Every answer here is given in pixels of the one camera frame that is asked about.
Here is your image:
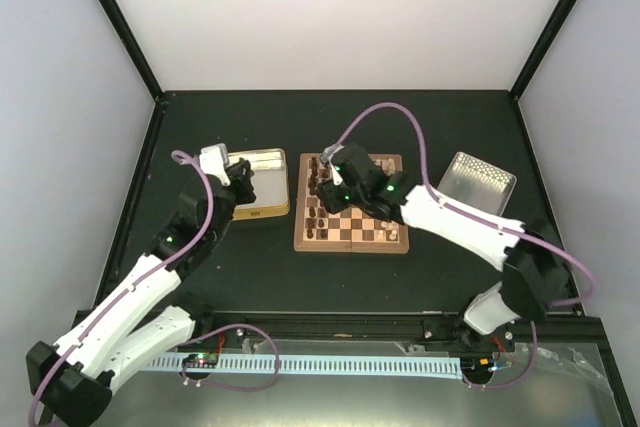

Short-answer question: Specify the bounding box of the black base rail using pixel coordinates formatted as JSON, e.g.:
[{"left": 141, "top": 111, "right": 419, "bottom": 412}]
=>
[{"left": 74, "top": 310, "right": 606, "bottom": 348}]

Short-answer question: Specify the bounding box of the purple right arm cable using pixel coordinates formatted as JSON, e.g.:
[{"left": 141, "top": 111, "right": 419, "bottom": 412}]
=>
[{"left": 337, "top": 102, "right": 597, "bottom": 391}]

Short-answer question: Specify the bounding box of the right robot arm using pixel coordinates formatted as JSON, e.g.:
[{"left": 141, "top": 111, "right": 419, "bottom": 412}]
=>
[{"left": 317, "top": 144, "right": 568, "bottom": 350}]

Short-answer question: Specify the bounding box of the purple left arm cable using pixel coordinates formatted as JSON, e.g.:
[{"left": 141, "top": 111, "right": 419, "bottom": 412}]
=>
[{"left": 27, "top": 149, "right": 280, "bottom": 427}]

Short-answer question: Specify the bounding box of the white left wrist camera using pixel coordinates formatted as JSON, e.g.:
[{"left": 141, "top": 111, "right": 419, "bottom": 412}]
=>
[{"left": 198, "top": 143, "right": 231, "bottom": 187}]

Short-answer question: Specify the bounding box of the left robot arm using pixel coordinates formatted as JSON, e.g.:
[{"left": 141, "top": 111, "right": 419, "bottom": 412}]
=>
[{"left": 26, "top": 146, "right": 256, "bottom": 426}]

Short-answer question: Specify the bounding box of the wooden chess board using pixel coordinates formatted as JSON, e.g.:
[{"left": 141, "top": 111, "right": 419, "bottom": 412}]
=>
[{"left": 294, "top": 153, "right": 409, "bottom": 254}]

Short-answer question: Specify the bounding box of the black frame post right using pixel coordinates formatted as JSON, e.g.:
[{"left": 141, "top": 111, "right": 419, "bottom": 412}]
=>
[{"left": 509, "top": 0, "right": 578, "bottom": 100}]

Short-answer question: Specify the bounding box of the controller board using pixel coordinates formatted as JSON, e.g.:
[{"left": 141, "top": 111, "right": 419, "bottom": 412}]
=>
[
  {"left": 460, "top": 357, "right": 510, "bottom": 372},
  {"left": 182, "top": 353, "right": 218, "bottom": 368}
]

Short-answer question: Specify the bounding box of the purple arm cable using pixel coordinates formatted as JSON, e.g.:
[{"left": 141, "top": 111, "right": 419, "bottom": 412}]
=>
[
  {"left": 337, "top": 102, "right": 597, "bottom": 391},
  {"left": 27, "top": 149, "right": 280, "bottom": 427}
]

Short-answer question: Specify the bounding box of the white slotted cable duct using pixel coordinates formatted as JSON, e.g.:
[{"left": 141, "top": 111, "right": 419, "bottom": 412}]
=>
[{"left": 143, "top": 352, "right": 462, "bottom": 380}]

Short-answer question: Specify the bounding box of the right controller board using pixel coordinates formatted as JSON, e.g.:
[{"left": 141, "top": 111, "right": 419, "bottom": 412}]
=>
[{"left": 460, "top": 357, "right": 510, "bottom": 372}]

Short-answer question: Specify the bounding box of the left controller board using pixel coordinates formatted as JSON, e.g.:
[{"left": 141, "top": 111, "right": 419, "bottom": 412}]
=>
[{"left": 182, "top": 353, "right": 218, "bottom": 368}]

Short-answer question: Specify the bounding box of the yellow metal tin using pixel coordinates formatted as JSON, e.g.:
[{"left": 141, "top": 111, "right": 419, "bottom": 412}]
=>
[{"left": 229, "top": 148, "right": 290, "bottom": 221}]

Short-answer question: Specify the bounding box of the dark king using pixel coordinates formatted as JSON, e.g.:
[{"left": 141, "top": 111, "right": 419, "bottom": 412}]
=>
[{"left": 308, "top": 179, "right": 317, "bottom": 195}]

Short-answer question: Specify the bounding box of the black frame post left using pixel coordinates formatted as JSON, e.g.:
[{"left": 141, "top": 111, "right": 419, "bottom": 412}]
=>
[{"left": 98, "top": 0, "right": 164, "bottom": 101}]

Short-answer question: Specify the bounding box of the black frame post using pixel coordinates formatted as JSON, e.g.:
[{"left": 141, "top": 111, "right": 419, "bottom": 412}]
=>
[
  {"left": 509, "top": 0, "right": 578, "bottom": 100},
  {"left": 98, "top": 0, "right": 164, "bottom": 101}
]

